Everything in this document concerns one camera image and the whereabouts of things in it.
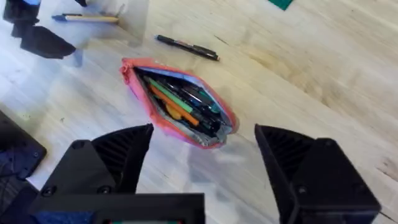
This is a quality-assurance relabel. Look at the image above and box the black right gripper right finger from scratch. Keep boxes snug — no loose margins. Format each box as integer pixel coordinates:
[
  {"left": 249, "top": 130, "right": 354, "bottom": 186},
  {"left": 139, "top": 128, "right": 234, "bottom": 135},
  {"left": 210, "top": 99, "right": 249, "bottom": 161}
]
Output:
[{"left": 254, "top": 123, "right": 382, "bottom": 224}]

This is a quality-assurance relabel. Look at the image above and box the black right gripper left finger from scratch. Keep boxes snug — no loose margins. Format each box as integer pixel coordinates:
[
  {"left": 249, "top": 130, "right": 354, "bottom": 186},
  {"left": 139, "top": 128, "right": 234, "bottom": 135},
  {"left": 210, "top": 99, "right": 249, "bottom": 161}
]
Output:
[{"left": 29, "top": 123, "right": 155, "bottom": 206}]

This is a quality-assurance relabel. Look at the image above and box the pink zip bag with pens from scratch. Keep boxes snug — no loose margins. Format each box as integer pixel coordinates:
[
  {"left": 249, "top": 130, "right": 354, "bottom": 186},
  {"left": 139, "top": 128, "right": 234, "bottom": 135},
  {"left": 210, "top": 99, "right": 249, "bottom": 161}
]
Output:
[{"left": 119, "top": 57, "right": 240, "bottom": 150}]

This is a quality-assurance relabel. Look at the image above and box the tan pen with blue cap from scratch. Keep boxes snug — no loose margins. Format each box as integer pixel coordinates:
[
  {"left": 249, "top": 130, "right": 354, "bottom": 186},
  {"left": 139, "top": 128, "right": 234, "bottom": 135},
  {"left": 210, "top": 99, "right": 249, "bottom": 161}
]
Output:
[{"left": 51, "top": 12, "right": 120, "bottom": 24}]

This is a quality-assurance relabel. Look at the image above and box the black pen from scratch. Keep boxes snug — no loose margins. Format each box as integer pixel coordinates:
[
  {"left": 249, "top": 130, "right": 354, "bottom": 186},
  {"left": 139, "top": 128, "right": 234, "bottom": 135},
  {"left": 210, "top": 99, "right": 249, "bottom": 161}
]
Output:
[{"left": 154, "top": 34, "right": 221, "bottom": 62}]

